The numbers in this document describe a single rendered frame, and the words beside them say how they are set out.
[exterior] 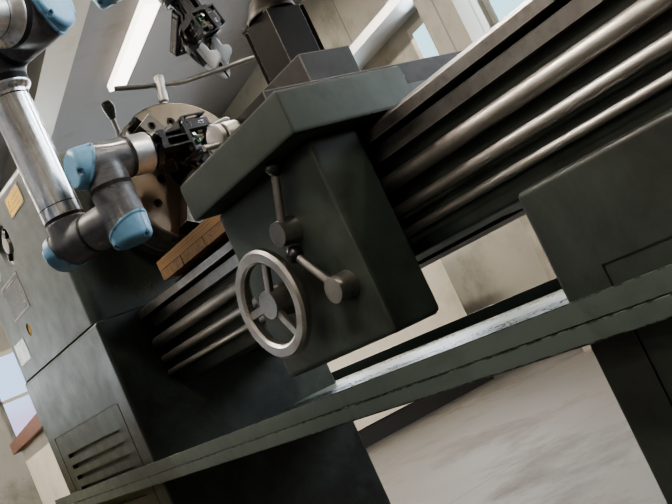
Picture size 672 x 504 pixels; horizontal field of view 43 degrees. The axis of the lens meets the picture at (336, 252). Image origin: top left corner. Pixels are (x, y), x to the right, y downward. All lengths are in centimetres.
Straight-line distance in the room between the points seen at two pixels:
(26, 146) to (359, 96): 73
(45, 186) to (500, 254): 435
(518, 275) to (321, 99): 460
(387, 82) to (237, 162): 22
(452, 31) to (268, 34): 383
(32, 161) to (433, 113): 82
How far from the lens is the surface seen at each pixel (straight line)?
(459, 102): 104
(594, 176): 84
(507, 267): 568
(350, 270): 108
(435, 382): 98
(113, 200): 152
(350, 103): 111
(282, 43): 133
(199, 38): 201
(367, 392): 108
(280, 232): 113
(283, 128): 105
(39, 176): 163
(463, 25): 507
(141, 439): 182
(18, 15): 158
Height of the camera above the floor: 62
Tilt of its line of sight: 6 degrees up
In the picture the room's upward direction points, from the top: 25 degrees counter-clockwise
